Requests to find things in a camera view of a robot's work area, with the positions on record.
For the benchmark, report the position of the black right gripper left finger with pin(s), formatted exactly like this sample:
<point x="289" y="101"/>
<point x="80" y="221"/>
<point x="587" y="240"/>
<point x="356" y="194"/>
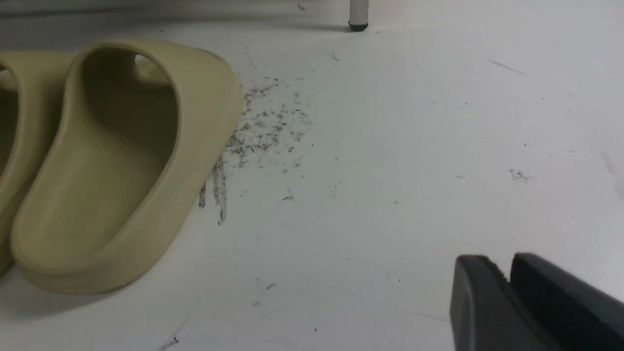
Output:
<point x="486" y="314"/>

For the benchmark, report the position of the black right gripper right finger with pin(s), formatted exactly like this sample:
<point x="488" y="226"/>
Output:
<point x="577" y="315"/>

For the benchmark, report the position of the stainless steel shoe rack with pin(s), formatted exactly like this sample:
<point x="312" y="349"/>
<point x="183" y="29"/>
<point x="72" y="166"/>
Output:
<point x="358" y="15"/>

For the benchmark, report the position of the right olive green slide sandal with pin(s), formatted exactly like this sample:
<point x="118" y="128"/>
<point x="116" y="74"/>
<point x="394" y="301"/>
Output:
<point x="143" y="124"/>

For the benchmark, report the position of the olive green slide sandal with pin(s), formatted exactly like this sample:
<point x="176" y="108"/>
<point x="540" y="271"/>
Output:
<point x="143" y="124"/>
<point x="32" y="90"/>

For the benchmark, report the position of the left olive green slide sandal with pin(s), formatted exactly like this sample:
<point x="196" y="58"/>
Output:
<point x="32" y="90"/>

